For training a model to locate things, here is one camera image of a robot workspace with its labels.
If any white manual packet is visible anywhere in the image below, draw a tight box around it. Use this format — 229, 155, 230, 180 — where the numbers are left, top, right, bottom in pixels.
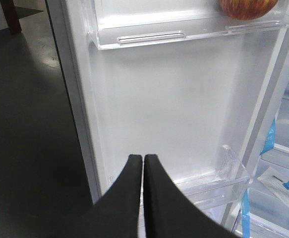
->
257, 167, 289, 208

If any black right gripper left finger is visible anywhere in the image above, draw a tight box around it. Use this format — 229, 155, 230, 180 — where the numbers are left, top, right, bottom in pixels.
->
51, 155, 143, 238

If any clear upper door bin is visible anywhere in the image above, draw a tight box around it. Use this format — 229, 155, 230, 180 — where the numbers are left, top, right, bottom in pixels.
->
82, 0, 289, 50

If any clear lower door bin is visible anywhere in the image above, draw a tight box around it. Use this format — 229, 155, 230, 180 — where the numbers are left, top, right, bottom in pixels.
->
139, 144, 252, 209

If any fridge door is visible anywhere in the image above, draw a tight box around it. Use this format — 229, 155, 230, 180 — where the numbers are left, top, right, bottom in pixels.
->
46, 0, 289, 238

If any grey fridge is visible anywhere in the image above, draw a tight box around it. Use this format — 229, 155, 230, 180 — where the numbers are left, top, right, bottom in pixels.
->
231, 44, 289, 238

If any clear door bin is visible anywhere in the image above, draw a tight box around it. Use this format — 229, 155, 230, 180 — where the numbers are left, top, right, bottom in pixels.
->
139, 144, 252, 209
82, 0, 289, 50

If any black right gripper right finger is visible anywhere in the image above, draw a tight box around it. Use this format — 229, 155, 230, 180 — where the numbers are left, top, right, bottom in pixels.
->
143, 154, 236, 238

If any red yellow apple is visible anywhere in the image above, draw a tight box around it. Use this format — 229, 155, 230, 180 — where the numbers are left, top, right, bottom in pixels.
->
219, 0, 278, 20

